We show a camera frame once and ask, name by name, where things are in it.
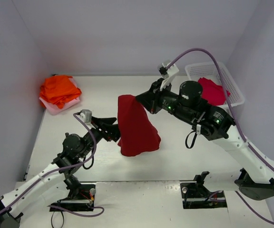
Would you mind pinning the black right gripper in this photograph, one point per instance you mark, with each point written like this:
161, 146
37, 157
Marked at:
152, 99

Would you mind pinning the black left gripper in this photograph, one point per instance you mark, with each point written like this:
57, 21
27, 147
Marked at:
102, 129

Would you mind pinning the dark red t shirt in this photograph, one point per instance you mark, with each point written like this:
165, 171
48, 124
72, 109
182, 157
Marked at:
138, 135

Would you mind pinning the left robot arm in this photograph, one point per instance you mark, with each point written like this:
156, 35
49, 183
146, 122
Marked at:
57, 181

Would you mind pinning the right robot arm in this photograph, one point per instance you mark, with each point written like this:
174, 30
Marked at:
256, 177

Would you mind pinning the pink folded t shirt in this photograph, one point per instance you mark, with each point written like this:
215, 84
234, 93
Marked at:
53, 108

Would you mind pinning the red t shirt in basket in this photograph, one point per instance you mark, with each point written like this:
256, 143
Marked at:
212, 92

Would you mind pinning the white plastic basket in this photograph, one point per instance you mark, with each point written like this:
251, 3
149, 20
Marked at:
208, 70

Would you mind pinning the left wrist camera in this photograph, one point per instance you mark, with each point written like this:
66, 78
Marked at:
86, 116

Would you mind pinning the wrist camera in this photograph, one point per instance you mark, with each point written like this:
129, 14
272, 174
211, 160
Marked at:
168, 73
86, 116

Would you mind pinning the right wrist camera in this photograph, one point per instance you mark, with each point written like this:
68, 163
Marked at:
168, 73

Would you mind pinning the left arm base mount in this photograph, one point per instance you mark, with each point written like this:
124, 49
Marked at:
80, 198

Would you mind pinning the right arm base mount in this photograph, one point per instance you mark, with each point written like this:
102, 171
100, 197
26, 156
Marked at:
196, 196

